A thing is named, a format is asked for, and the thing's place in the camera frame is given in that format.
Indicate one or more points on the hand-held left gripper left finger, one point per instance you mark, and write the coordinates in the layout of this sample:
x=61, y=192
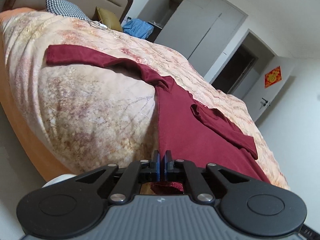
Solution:
x=156, y=166

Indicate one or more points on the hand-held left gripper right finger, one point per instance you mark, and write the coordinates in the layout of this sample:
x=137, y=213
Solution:
x=166, y=166

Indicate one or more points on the dark red shirt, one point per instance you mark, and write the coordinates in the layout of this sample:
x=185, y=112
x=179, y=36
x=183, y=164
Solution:
x=187, y=130

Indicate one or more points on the bed with floral quilt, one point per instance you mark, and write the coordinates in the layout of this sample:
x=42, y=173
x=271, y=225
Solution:
x=87, y=105

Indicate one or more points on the white round object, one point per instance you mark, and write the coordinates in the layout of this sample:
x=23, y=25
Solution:
x=60, y=178

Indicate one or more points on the white door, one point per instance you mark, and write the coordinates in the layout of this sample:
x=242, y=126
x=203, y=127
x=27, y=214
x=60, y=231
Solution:
x=275, y=95

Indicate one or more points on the blue garment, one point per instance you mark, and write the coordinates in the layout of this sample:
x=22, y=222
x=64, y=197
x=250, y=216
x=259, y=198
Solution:
x=138, y=28

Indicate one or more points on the red door decoration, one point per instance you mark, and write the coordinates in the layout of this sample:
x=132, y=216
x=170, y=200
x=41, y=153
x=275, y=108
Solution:
x=273, y=77

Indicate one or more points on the grey wardrobe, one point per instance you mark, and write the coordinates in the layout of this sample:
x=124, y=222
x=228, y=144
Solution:
x=200, y=22

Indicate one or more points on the olive pillow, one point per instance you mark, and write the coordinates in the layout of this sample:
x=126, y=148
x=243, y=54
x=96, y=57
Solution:
x=107, y=17

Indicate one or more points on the houndstooth pillow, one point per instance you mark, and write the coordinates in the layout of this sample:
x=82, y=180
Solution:
x=66, y=6

